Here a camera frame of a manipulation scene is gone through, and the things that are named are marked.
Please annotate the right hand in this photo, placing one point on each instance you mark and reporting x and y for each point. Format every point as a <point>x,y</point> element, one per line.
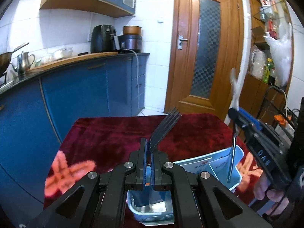
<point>260,190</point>

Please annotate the wooden door with glass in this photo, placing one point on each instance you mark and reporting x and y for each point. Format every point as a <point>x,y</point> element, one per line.
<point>199,74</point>

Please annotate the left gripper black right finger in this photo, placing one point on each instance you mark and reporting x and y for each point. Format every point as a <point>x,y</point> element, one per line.
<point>200,200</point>

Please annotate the black air fryer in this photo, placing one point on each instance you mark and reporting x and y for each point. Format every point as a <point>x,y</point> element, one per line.
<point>102,39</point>

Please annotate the wooden wall shelf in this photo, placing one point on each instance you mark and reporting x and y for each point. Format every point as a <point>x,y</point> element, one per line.
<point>254,89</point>

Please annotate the black wire rack cart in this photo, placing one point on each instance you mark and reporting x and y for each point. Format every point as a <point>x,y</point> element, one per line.
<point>277,109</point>

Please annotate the light blue utensil holder box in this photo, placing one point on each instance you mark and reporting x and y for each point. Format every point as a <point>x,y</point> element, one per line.
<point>151,207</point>

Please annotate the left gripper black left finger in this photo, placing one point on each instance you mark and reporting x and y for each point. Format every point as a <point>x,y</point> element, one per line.
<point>97,200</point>

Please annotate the black wok on stove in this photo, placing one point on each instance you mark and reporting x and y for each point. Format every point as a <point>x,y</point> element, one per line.
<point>5,58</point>

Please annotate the steel kettle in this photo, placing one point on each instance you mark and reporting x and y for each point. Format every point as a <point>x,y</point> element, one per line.
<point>24,63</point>

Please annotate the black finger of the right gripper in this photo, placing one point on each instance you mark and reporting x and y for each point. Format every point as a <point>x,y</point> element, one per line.
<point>250,118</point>
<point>240,121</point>

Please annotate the white plastic bag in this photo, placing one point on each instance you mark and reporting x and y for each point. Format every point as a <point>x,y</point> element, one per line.
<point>281,51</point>

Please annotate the steel door handle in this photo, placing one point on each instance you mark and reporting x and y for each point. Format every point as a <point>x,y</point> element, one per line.
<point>181,39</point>

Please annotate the pink and maroon fleece blanket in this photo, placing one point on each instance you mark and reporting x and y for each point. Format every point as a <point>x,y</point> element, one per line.
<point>102,143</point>

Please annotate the steel fork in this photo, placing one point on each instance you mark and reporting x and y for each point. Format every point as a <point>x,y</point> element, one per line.
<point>163,129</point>

